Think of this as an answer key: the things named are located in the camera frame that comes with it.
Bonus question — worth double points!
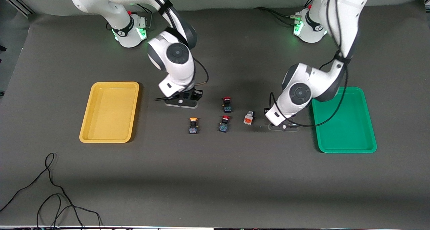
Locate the yellow push button switch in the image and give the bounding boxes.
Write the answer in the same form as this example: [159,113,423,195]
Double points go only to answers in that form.
[188,117,199,135]

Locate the yellow plastic tray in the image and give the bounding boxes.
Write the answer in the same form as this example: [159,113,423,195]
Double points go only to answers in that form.
[79,81,140,144]

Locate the green plastic tray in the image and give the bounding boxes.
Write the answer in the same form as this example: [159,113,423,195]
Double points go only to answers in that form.
[311,87,377,154]

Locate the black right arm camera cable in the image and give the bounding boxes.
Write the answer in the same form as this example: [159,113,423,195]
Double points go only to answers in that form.
[140,0,209,101]

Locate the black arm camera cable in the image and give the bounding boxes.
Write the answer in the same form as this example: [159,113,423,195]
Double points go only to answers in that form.
[140,0,209,101]
[270,0,350,128]

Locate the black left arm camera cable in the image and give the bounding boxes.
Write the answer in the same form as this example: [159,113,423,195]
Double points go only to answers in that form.
[270,0,350,128]

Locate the black right arm base cables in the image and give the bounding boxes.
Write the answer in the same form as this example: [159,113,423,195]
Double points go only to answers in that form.
[134,3,154,31]

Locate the black arm base cables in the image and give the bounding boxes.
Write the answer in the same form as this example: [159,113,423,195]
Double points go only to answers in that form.
[254,0,314,26]
[134,3,154,31]

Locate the black left arm base cables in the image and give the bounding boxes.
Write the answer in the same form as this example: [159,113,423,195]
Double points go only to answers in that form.
[254,0,314,26]

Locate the loose black cable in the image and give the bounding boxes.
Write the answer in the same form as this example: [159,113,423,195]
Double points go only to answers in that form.
[0,153,103,230]

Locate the aluminium frame profile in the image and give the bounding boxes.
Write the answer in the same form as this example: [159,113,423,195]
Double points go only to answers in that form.
[0,0,35,16]

